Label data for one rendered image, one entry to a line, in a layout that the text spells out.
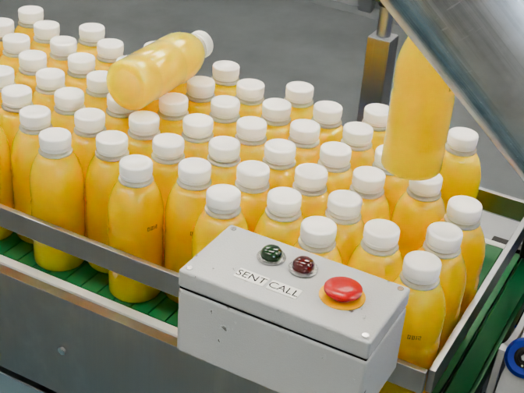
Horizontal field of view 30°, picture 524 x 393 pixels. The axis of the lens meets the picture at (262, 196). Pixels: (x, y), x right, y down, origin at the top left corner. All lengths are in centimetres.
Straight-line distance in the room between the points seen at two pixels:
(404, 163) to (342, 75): 311
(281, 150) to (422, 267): 27
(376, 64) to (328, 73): 264
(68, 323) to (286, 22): 354
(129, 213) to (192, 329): 23
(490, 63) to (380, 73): 105
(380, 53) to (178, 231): 51
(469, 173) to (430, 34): 81
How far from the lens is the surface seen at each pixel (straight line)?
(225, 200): 108
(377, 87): 154
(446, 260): 108
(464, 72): 50
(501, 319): 129
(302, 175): 114
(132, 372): 124
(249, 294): 91
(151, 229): 117
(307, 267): 94
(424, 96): 102
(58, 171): 121
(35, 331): 131
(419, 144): 105
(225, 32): 451
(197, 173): 113
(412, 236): 118
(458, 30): 49
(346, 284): 92
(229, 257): 96
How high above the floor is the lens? 164
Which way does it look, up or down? 31 degrees down
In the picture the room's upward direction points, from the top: 5 degrees clockwise
